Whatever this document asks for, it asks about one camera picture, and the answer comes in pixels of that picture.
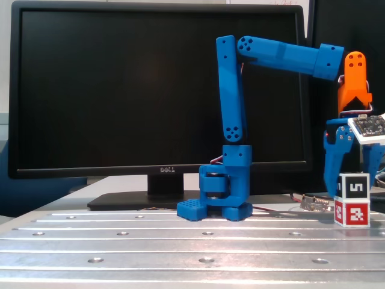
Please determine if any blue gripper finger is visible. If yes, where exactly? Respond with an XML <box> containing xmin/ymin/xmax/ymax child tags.
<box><xmin>362</xmin><ymin>141</ymin><xmax>385</xmax><ymax>187</ymax></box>
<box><xmin>323</xmin><ymin>143</ymin><xmax>353</xmax><ymax>198</ymax></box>

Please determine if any blue gripper body with servo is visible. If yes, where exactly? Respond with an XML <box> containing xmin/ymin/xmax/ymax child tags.
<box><xmin>324</xmin><ymin>119</ymin><xmax>360</xmax><ymax>150</ymax></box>

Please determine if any black cube with white marker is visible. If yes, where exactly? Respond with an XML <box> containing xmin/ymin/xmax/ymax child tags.
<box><xmin>334</xmin><ymin>173</ymin><xmax>371</xmax><ymax>200</ymax></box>

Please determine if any red cube with white marker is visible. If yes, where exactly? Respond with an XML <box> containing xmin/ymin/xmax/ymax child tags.
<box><xmin>333</xmin><ymin>197</ymin><xmax>371</xmax><ymax>227</ymax></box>

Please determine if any small bare circuit board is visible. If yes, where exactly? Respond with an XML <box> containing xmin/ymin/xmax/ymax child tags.
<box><xmin>299</xmin><ymin>194</ymin><xmax>334</xmax><ymax>211</ymax></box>

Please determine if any black unbranded monitor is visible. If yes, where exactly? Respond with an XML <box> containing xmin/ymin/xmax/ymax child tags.
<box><xmin>306</xmin><ymin>0</ymin><xmax>385</xmax><ymax>136</ymax></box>

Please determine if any black Dell monitor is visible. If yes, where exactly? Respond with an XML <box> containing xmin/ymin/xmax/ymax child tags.
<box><xmin>7</xmin><ymin>0</ymin><xmax>313</xmax><ymax>211</ymax></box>

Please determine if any dark cable bundle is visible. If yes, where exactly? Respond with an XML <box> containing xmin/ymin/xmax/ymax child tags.
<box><xmin>372</xmin><ymin>162</ymin><xmax>385</xmax><ymax>185</ymax></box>

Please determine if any white camera mount with board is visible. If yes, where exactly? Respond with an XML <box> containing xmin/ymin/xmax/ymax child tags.
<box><xmin>348</xmin><ymin>114</ymin><xmax>385</xmax><ymax>144</ymax></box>

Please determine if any aluminium slotted base plate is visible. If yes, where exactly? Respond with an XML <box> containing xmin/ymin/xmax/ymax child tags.
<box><xmin>0</xmin><ymin>209</ymin><xmax>385</xmax><ymax>289</ymax></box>

